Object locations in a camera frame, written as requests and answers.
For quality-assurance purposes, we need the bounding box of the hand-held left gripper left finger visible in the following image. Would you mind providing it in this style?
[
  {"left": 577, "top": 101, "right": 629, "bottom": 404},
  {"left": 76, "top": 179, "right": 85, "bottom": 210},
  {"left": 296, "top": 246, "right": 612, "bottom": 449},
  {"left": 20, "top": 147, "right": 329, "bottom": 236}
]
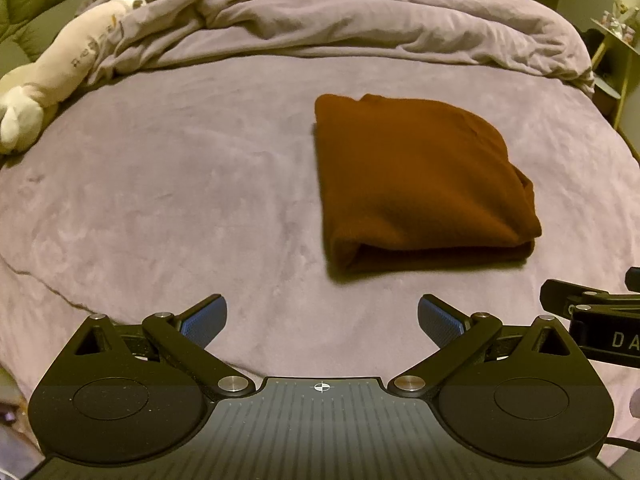
[{"left": 64, "top": 293, "right": 255, "bottom": 398}]

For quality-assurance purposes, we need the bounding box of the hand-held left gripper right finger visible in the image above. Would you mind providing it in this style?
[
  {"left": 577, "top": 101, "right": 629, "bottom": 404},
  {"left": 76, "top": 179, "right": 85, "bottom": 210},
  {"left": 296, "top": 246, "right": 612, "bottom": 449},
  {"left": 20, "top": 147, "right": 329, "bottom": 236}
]
[{"left": 392, "top": 294, "right": 576, "bottom": 398}]

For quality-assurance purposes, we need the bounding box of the brown knit sweater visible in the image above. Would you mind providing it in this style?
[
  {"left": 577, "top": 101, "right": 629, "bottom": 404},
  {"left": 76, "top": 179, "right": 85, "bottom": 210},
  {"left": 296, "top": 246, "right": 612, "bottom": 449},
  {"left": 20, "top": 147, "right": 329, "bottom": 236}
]
[{"left": 313, "top": 92, "right": 543, "bottom": 277}]

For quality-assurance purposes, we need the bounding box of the purple bed sheet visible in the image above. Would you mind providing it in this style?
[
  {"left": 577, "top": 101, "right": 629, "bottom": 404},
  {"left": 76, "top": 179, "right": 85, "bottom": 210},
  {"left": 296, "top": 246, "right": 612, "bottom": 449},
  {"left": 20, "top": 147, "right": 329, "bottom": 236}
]
[{"left": 0, "top": 52, "right": 640, "bottom": 466}]

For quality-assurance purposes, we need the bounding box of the yellow side table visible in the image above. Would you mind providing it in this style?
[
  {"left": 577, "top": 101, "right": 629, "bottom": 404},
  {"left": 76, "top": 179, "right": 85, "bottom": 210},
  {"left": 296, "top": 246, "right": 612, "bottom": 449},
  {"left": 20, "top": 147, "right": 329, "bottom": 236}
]
[{"left": 589, "top": 15, "right": 640, "bottom": 133}]

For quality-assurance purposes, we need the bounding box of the small decorations group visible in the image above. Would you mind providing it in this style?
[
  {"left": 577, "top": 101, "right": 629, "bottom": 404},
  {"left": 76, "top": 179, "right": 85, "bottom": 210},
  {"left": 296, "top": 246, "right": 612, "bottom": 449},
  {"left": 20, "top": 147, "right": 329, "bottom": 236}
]
[{"left": 601, "top": 0, "right": 640, "bottom": 43}]

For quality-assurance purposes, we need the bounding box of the white plush toy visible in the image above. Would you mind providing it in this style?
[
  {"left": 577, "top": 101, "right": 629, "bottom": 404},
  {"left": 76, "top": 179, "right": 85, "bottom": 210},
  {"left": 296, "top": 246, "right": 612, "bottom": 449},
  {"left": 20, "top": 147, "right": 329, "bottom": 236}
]
[{"left": 0, "top": 0, "right": 148, "bottom": 156}]

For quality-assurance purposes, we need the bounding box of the purple duvet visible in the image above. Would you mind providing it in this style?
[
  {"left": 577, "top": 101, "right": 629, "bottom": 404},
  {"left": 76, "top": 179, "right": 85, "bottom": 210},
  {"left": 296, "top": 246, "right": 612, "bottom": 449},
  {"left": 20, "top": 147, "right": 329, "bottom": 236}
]
[{"left": 75, "top": 0, "right": 597, "bottom": 96}]

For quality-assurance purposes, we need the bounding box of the green cushion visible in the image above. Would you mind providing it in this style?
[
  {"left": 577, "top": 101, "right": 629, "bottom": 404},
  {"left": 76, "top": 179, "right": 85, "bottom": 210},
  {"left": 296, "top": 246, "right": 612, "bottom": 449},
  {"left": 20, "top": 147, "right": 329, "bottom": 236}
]
[{"left": 0, "top": 0, "right": 118, "bottom": 63}]

